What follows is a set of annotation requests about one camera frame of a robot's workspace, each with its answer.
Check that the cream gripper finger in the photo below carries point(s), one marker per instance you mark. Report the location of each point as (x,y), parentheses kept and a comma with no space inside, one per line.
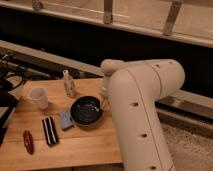
(102,104)

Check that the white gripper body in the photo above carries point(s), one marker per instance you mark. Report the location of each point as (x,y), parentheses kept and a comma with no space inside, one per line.
(104,86)

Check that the black ceramic bowl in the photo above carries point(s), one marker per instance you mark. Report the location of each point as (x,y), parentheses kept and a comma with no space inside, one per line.
(84,111)

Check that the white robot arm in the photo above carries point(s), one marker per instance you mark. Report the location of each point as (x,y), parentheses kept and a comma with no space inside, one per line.
(131,90)

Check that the small clear bottle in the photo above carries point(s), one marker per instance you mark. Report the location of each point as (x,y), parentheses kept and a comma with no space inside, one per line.
(68,83)

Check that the blue sponge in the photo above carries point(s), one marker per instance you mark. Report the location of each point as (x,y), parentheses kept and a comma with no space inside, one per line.
(65,120)

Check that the black white striped block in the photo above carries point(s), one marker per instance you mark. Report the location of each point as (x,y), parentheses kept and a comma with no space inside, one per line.
(50,131)

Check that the translucent plastic cup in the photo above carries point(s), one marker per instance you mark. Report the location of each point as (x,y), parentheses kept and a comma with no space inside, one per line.
(39,96)

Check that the dark red oval object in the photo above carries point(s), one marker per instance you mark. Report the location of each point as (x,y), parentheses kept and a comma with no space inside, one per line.
(28,142)

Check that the black equipment with cables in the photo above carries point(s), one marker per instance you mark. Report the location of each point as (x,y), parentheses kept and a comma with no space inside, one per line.
(8,102)

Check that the metal window frame rail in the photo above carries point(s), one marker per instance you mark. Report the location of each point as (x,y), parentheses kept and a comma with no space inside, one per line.
(188,21)

